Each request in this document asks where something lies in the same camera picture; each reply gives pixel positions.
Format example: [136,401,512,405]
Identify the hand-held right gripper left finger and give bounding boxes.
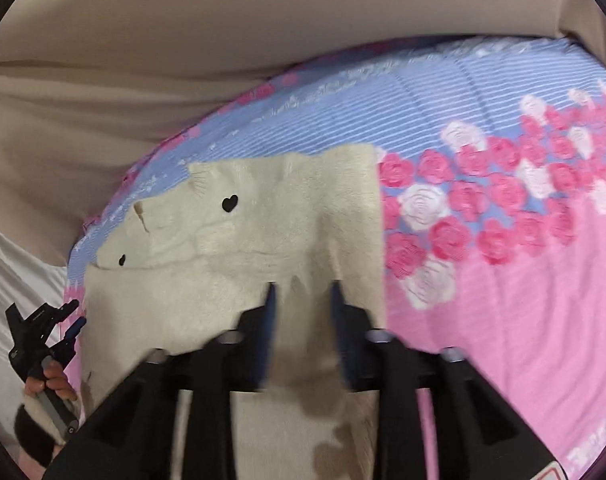
[45,282,284,480]

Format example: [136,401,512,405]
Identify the person's left hand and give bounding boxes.
[24,361,80,407]

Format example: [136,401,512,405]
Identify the pink rose print blanket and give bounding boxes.
[65,35,606,480]

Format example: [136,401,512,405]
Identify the beige upholstered sofa back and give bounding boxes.
[0,0,606,270]

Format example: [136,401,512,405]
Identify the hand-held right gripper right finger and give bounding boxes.
[328,280,571,480]

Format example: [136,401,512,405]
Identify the person's left forearm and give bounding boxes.
[14,394,72,469]

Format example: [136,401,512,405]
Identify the cream knit sweater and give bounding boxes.
[79,143,390,480]

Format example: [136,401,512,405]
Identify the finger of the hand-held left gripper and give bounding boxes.
[54,299,82,325]
[53,316,88,367]

